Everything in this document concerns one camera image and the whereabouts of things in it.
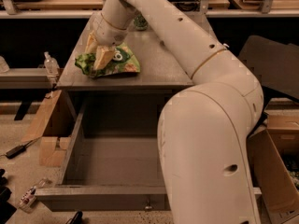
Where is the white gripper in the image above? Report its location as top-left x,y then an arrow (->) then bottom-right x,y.
85,0 -> 136,70

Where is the green rice chip bag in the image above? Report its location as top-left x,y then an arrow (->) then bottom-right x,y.
75,43 -> 140,78

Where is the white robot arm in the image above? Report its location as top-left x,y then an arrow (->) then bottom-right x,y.
93,0 -> 263,224

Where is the grey cabinet with top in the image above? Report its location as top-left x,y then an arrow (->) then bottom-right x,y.
58,23 -> 194,122

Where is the open grey top drawer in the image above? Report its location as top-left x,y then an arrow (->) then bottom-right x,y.
35,91 -> 262,212

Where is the metal drawer knob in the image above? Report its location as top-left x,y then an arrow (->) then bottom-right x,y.
144,200 -> 153,211

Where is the green soda can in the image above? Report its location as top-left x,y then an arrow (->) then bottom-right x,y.
134,14 -> 148,31

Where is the clear plastic bottle on shelf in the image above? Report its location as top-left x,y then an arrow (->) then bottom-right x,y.
44,51 -> 59,76

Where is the wooden block stand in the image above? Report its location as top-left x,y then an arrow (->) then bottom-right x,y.
21,90 -> 77,167

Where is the black power adapter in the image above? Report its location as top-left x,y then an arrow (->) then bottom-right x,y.
6,145 -> 26,159

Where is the plastic bottle on floor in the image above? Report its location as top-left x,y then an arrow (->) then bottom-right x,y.
17,177 -> 51,213

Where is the cardboard box at right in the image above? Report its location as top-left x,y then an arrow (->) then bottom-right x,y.
247,115 -> 299,224

